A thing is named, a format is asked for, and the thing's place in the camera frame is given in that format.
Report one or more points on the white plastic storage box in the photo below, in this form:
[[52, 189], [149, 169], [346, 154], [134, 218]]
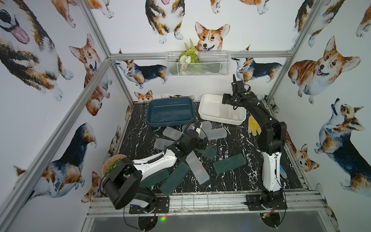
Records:
[[212, 109]]

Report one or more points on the bowl with green salad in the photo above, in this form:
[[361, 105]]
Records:
[[111, 163]]

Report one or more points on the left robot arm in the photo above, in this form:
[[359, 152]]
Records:
[[122, 184]]

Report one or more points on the dark green pencil case right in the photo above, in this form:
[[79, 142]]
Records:
[[229, 164]]

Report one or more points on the clear pencil case left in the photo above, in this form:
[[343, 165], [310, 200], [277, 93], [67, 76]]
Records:
[[160, 143]]

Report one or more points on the clear pencil case far-left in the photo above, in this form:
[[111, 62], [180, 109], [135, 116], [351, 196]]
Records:
[[172, 133]]

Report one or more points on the artificial fern plant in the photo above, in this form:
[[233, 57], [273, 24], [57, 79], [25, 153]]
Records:
[[189, 60]]

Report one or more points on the dark green pencil case front-left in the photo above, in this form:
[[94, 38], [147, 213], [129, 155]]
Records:
[[155, 178]]

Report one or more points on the clear pencil case middle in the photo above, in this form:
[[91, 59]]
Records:
[[213, 134]]

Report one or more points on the clear pencil case upper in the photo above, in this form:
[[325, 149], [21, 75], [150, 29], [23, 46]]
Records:
[[205, 126]]

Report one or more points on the dark green pencil case centre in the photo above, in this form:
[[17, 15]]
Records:
[[208, 152]]

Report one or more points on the white wire wall basket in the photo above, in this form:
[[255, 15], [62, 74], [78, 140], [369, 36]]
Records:
[[213, 64]]

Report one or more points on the dark green pencil case front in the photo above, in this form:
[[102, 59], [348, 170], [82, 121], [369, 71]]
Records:
[[174, 179]]

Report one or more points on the teal plastic storage box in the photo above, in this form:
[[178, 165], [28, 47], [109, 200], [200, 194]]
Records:
[[170, 112]]

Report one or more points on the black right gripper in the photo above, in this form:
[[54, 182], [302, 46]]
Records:
[[226, 96]]

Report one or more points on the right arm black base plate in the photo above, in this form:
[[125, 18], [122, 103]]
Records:
[[261, 202]]

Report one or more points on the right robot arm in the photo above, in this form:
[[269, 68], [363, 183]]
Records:
[[271, 140]]

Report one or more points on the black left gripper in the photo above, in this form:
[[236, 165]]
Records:
[[198, 142]]

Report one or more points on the blue grey work glove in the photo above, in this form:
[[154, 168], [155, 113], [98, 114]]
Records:
[[283, 173]]

